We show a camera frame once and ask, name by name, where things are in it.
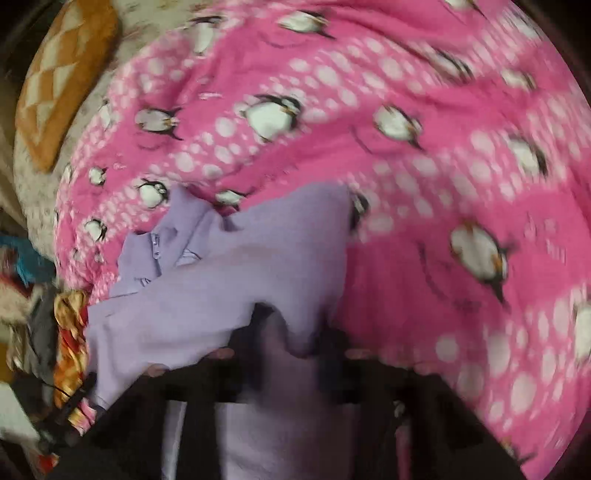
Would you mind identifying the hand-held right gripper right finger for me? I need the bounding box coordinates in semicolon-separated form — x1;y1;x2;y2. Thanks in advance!
318;323;525;480

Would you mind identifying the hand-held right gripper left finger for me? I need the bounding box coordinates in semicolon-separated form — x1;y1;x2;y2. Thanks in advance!
48;302;275;480

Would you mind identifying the light purple zip garment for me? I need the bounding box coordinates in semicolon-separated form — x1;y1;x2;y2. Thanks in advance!
85;182;361;480

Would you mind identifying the orange yellow patterned cloth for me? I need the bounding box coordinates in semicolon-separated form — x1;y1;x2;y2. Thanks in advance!
51;291;99;437

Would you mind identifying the teal cloth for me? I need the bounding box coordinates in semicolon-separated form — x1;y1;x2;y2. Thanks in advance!
0;234;55;288

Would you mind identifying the pink penguin print blanket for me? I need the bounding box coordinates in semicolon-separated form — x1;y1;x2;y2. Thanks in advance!
53;0;591;476

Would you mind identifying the orange checkered cushion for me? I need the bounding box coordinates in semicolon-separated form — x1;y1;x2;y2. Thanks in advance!
15;0;120;174

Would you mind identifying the floral bedsheet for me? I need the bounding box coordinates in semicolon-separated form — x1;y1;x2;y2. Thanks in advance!
14;0;259;259

